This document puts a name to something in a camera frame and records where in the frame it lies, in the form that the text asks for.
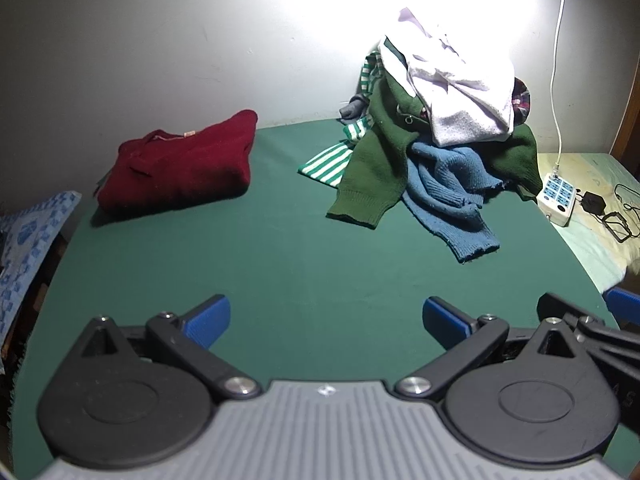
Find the white polo shirt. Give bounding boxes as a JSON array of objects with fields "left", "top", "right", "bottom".
[{"left": 397, "top": 6, "right": 516, "bottom": 147}]

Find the blue knit sweater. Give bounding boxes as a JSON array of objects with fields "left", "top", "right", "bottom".
[{"left": 400, "top": 141, "right": 501, "bottom": 264}]

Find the red plaid shirt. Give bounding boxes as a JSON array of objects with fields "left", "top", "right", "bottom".
[{"left": 511, "top": 77, "right": 532, "bottom": 126}]

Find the thin black cable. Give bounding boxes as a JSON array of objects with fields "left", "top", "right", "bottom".
[{"left": 575, "top": 184, "right": 640, "bottom": 244}]

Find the green table cloth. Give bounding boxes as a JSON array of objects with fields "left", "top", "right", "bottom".
[{"left": 7, "top": 119, "right": 621, "bottom": 480}]

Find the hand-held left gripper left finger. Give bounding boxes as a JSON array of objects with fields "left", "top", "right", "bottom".
[{"left": 80, "top": 294, "right": 263, "bottom": 403}]

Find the green white striped garment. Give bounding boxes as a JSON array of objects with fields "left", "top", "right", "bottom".
[{"left": 298, "top": 52, "right": 386, "bottom": 186}]

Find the grey garment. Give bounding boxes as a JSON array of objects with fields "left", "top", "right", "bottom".
[{"left": 339, "top": 94, "right": 371, "bottom": 125}]

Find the dark red folded sweater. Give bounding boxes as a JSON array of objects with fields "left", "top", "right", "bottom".
[{"left": 95, "top": 109, "right": 259, "bottom": 213}]

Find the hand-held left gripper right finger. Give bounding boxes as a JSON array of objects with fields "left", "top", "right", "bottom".
[{"left": 395, "top": 296, "right": 591, "bottom": 403}]

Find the green jacket with white letters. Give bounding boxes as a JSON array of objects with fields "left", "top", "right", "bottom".
[{"left": 326, "top": 35, "right": 543, "bottom": 231}]

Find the black charger adapter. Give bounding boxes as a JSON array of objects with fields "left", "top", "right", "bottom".
[{"left": 580, "top": 191, "right": 607, "bottom": 215}]

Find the blue patterned cloth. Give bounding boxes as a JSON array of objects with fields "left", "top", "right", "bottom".
[{"left": 0, "top": 191, "right": 82, "bottom": 346}]

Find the white power cable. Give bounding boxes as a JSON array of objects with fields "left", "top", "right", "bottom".
[{"left": 549, "top": 0, "right": 571, "bottom": 177}]

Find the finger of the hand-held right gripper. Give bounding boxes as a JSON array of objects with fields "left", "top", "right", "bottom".
[
  {"left": 605, "top": 287, "right": 640, "bottom": 333},
  {"left": 536, "top": 291, "right": 640, "bottom": 376}
]

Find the pale green bed sheet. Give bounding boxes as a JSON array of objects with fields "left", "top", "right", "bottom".
[{"left": 537, "top": 151, "right": 640, "bottom": 291}]

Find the brown wooden headboard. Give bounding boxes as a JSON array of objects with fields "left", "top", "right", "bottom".
[{"left": 609, "top": 91, "right": 640, "bottom": 161}]

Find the white power strip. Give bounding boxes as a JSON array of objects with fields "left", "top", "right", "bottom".
[{"left": 537, "top": 172, "right": 581, "bottom": 227}]

